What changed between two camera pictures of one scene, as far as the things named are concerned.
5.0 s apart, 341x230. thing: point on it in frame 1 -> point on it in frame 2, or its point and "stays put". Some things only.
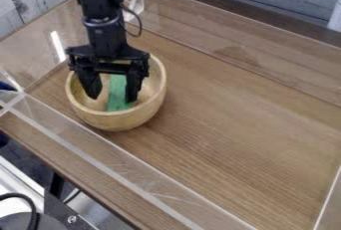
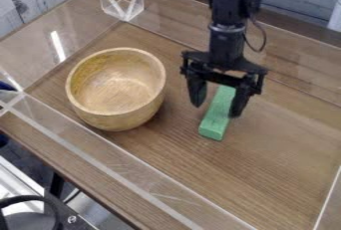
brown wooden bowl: x=142 y=111 stays put
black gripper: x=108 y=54 -> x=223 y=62
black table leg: x=57 y=185 stays put
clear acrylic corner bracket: x=137 y=5 stays put
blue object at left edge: x=6 y=86 stays put
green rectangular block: x=118 y=100 -> x=214 y=123
